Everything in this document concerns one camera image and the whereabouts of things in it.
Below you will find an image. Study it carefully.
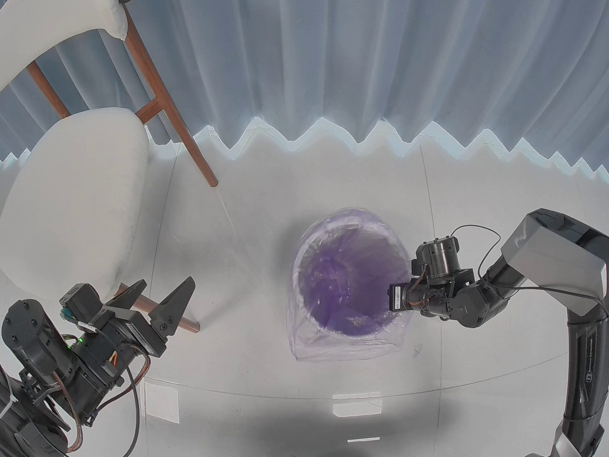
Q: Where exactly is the pale blue curtain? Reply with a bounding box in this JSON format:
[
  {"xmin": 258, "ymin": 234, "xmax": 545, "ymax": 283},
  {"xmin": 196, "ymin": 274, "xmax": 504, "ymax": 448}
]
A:
[{"xmin": 0, "ymin": 0, "xmax": 609, "ymax": 184}]

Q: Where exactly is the black cable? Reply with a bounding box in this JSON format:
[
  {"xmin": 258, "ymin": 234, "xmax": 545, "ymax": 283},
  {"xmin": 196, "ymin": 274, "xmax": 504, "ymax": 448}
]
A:
[
  {"xmin": 449, "ymin": 224, "xmax": 609, "ymax": 322},
  {"xmin": 62, "ymin": 350, "xmax": 153, "ymax": 457}
]

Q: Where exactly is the white cushioned wooden chair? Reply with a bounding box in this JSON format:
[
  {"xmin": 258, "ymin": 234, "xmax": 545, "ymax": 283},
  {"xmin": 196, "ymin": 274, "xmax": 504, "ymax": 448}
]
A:
[{"xmin": 0, "ymin": 0, "xmax": 219, "ymax": 337}]

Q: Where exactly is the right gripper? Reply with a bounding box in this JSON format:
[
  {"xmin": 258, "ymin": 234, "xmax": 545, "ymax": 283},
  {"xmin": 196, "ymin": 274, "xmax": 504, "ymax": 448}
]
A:
[{"xmin": 389, "ymin": 281, "xmax": 431, "ymax": 314}]

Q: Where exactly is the purple plastic bag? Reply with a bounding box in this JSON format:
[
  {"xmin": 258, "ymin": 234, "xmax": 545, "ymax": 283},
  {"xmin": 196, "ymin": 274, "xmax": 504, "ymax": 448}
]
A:
[{"xmin": 289, "ymin": 206, "xmax": 414, "ymax": 363}]

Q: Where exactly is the white trash bin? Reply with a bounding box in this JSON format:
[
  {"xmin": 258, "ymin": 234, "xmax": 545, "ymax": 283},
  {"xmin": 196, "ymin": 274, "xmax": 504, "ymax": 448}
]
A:
[{"xmin": 291, "ymin": 212, "xmax": 412, "ymax": 361}]

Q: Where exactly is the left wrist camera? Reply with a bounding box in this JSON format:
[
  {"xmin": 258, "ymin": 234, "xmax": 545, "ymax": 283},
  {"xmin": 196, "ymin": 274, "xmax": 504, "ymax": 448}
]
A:
[{"xmin": 59, "ymin": 284, "xmax": 103, "ymax": 325}]

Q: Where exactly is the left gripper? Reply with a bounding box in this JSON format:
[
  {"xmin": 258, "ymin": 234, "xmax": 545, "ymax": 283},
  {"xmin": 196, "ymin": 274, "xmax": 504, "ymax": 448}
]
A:
[{"xmin": 71, "ymin": 276, "xmax": 197, "ymax": 394}]

